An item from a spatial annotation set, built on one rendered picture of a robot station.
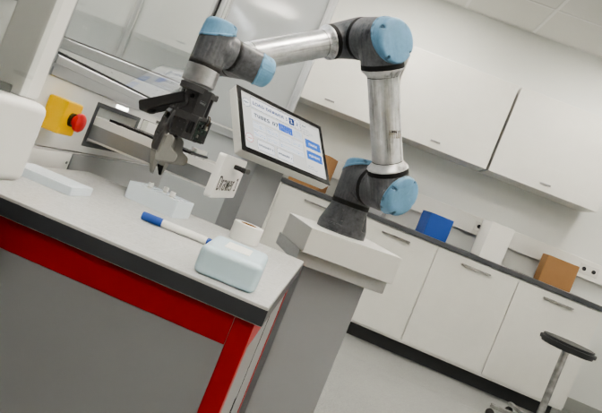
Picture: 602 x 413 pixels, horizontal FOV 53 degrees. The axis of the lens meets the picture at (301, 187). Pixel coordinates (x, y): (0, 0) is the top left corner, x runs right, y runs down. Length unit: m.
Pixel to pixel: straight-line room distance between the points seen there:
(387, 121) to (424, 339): 3.14
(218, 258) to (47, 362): 0.29
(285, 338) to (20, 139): 1.14
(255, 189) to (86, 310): 1.69
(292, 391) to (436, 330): 2.86
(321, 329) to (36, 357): 0.99
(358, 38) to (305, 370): 0.94
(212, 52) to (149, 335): 0.67
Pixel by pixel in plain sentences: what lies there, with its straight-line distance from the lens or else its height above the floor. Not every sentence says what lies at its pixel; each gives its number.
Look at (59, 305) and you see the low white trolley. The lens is 0.95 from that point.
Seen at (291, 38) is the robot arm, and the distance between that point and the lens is 1.60.
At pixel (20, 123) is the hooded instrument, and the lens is 0.80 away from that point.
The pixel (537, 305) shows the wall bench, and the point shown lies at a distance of 4.72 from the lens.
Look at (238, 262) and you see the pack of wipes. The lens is 0.87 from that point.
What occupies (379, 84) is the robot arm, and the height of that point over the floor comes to 1.24.
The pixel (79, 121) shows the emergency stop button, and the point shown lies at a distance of 1.33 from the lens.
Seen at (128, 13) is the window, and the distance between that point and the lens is 1.57.
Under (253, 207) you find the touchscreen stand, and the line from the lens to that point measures 2.56.
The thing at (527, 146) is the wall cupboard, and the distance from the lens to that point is 5.02.
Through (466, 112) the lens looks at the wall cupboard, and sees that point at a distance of 4.95.
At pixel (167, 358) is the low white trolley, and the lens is 0.90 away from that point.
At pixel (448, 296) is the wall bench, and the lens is 4.58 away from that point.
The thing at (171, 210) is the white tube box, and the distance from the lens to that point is 1.31.
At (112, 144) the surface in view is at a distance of 1.53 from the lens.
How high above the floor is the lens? 0.94
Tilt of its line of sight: 1 degrees down
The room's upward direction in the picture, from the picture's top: 22 degrees clockwise
